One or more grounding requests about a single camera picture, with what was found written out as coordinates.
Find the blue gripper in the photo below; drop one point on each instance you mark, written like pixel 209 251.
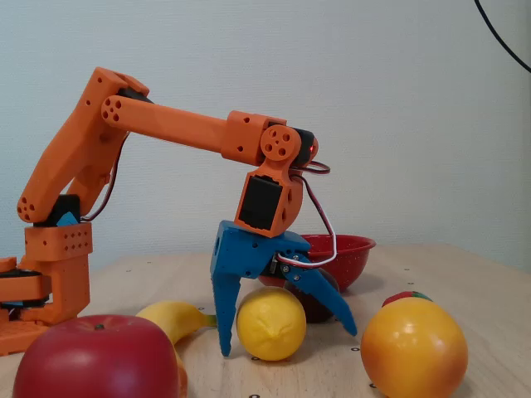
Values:
pixel 242 253

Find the yellow toy lemon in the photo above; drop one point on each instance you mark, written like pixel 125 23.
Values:
pixel 271 325

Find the orange robot base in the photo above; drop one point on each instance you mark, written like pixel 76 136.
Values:
pixel 66 265

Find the red speckled bowl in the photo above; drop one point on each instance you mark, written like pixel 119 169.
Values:
pixel 352 265

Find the dark purple toy plum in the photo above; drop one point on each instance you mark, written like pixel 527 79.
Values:
pixel 319 311

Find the yellow toy banana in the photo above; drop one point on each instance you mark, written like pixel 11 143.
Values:
pixel 174 317

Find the red toy strawberry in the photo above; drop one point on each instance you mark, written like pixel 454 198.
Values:
pixel 404 297

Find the orange toy peach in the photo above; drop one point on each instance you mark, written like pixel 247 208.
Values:
pixel 415 348

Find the red toy apple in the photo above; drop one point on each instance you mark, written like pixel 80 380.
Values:
pixel 99 360

